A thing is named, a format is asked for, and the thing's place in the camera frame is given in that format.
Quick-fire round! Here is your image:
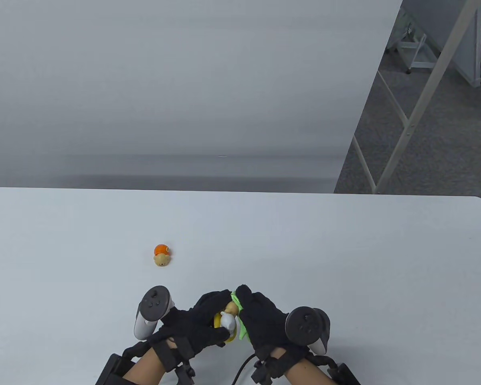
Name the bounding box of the white wheeled cart frame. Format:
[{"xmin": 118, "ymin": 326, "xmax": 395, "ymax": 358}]
[{"xmin": 387, "ymin": 24, "xmax": 439, "ymax": 75}]

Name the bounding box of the black right hand controller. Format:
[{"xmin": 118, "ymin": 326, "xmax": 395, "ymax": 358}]
[{"xmin": 285, "ymin": 307, "xmax": 331, "ymax": 354}]

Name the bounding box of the black hand controller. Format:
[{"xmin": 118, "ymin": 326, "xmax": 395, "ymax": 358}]
[
  {"xmin": 133, "ymin": 286, "xmax": 175, "ymax": 340},
  {"xmin": 285, "ymin": 307, "xmax": 331, "ymax": 354}
]

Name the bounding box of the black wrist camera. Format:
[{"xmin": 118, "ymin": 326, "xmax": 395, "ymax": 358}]
[
  {"xmin": 251, "ymin": 359, "xmax": 285, "ymax": 385},
  {"xmin": 172, "ymin": 361, "xmax": 196, "ymax": 385}
]

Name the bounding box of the grey partition panel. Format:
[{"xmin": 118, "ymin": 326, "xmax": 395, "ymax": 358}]
[{"xmin": 401, "ymin": 0, "xmax": 481, "ymax": 88}]

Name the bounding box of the large white backdrop board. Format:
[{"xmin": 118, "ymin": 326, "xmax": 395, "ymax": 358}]
[{"xmin": 0, "ymin": 0, "xmax": 403, "ymax": 194}]

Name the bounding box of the orange shell dog ornament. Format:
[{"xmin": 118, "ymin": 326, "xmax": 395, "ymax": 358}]
[{"xmin": 153, "ymin": 244, "xmax": 172, "ymax": 267}]

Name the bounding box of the black wrist strap box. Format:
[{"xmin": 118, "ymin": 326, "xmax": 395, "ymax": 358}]
[
  {"xmin": 327, "ymin": 361, "xmax": 361, "ymax": 385},
  {"xmin": 95, "ymin": 347, "xmax": 145, "ymax": 385}
]

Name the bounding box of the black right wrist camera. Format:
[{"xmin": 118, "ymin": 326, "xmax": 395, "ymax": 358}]
[{"xmin": 251, "ymin": 359, "xmax": 285, "ymax": 385}]

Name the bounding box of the black right wrist strap box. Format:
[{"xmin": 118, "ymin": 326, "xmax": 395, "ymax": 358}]
[{"xmin": 327, "ymin": 361, "xmax": 361, "ymax": 385}]

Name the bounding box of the black cable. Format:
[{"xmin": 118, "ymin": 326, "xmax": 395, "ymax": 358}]
[{"xmin": 232, "ymin": 353, "xmax": 261, "ymax": 385}]

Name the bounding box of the yellow ring dogs ornament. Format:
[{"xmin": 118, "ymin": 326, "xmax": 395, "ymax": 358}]
[{"xmin": 213, "ymin": 301, "xmax": 238, "ymax": 343}]

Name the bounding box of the black left hand controller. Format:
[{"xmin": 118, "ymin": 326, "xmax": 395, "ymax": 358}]
[{"xmin": 133, "ymin": 286, "xmax": 175, "ymax": 340}]

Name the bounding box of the green dusting cloth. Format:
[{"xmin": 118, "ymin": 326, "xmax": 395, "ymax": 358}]
[{"xmin": 230, "ymin": 291, "xmax": 251, "ymax": 341}]

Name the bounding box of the person's right forearm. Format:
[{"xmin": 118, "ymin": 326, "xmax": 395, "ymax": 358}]
[{"xmin": 285, "ymin": 355, "xmax": 337, "ymax": 385}]

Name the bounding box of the black left wrist strap box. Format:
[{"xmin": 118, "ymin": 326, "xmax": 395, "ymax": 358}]
[{"xmin": 95, "ymin": 347, "xmax": 145, "ymax": 385}]

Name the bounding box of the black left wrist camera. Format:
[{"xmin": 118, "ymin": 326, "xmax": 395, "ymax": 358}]
[{"xmin": 172, "ymin": 361, "xmax": 196, "ymax": 385}]

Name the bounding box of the white metal table frame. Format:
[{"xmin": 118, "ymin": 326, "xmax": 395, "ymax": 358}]
[{"xmin": 352, "ymin": 0, "xmax": 481, "ymax": 194}]

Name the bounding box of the person's left forearm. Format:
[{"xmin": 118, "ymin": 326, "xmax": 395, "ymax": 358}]
[{"xmin": 122, "ymin": 349, "xmax": 170, "ymax": 385}]

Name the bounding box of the person's left hand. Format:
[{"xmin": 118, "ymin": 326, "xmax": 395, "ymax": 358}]
[{"xmin": 148, "ymin": 290, "xmax": 233, "ymax": 372}]

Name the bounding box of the person's right hand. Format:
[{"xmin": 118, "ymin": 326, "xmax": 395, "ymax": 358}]
[{"xmin": 235, "ymin": 285, "xmax": 310, "ymax": 362}]

